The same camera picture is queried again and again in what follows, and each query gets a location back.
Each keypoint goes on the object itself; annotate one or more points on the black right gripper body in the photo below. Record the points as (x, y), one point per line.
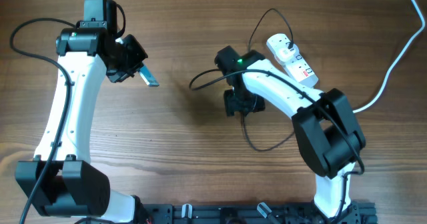
(243, 101)

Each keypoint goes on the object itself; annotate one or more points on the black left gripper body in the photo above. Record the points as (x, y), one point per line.
(131, 55)

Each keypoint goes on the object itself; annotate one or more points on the blue Galaxy smartphone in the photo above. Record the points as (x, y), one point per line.
(147, 76)

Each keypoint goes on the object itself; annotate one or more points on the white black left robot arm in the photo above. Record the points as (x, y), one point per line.
(60, 180)

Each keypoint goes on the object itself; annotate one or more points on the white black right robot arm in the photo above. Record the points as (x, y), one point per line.
(328, 135)

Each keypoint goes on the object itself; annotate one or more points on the white charger adapter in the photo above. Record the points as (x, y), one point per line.
(284, 55)

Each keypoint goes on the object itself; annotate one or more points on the white power strip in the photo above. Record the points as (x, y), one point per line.
(299, 70)

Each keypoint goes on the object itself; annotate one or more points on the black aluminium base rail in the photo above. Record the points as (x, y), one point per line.
(215, 214)

